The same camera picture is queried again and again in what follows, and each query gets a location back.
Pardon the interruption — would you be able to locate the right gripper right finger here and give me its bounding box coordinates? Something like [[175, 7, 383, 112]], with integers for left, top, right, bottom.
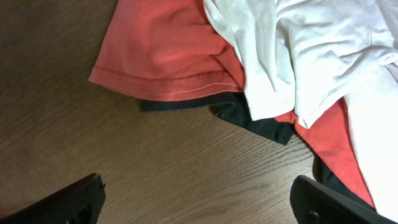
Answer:
[[290, 175, 397, 224]]

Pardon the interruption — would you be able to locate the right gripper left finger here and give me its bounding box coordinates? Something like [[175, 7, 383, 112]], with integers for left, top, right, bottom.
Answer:
[[1, 173, 106, 224]]

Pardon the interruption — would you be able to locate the black garment under pile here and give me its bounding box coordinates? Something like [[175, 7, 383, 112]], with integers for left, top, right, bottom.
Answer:
[[140, 92, 375, 210]]

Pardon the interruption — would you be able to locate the white shirt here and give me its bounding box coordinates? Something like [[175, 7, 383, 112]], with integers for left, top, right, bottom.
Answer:
[[203, 0, 397, 220]]

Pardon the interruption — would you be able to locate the red shirt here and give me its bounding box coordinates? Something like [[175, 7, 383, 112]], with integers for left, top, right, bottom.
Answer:
[[88, 0, 376, 208]]

